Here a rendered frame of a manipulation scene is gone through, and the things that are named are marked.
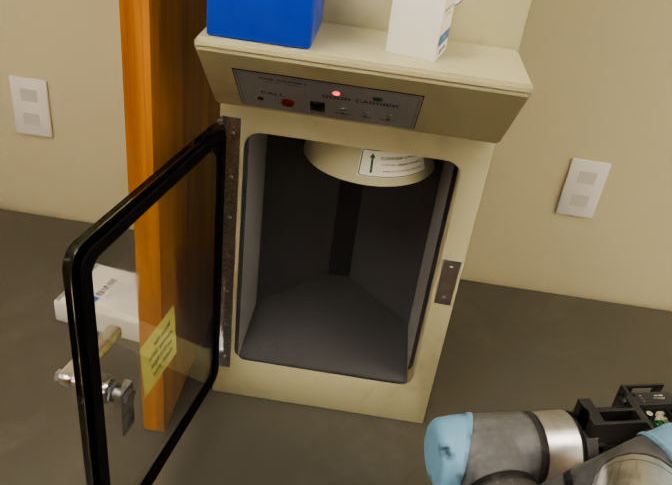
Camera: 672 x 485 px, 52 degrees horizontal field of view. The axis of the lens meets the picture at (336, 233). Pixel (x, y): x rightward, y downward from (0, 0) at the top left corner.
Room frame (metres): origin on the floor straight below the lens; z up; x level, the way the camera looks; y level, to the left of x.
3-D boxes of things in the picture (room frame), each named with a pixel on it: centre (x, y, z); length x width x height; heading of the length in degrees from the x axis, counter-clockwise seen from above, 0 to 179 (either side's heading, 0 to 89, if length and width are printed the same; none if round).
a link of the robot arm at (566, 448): (0.53, -0.26, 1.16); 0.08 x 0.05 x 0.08; 13
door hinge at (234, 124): (0.74, 0.14, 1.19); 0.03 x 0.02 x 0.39; 88
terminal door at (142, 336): (0.59, 0.18, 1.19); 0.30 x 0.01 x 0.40; 168
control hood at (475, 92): (0.69, -0.01, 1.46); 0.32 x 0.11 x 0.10; 88
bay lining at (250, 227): (0.87, -0.01, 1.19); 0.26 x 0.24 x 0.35; 88
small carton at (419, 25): (0.69, -0.05, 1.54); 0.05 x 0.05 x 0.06; 74
